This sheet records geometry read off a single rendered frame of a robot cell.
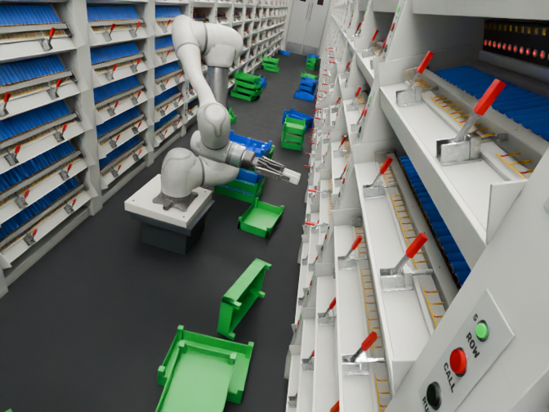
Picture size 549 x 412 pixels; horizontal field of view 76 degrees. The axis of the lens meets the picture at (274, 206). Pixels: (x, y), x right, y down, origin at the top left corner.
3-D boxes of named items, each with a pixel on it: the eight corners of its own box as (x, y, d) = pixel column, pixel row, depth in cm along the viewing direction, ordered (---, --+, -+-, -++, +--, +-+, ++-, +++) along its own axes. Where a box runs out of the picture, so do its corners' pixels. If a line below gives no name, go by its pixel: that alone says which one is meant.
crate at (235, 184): (215, 181, 239) (216, 171, 235) (225, 171, 256) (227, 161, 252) (256, 194, 235) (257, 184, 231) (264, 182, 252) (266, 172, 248)
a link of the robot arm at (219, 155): (224, 170, 140) (225, 154, 128) (187, 156, 140) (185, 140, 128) (234, 148, 144) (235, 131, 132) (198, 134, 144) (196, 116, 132)
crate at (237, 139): (218, 150, 227) (219, 137, 223) (229, 140, 244) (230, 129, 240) (261, 162, 223) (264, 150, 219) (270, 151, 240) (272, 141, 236)
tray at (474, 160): (482, 292, 28) (497, 122, 21) (381, 106, 80) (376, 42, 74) (814, 271, 23) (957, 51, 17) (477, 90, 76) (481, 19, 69)
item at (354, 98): (353, 165, 98) (348, 117, 91) (344, 110, 150) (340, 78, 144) (430, 154, 93) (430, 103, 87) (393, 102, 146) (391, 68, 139)
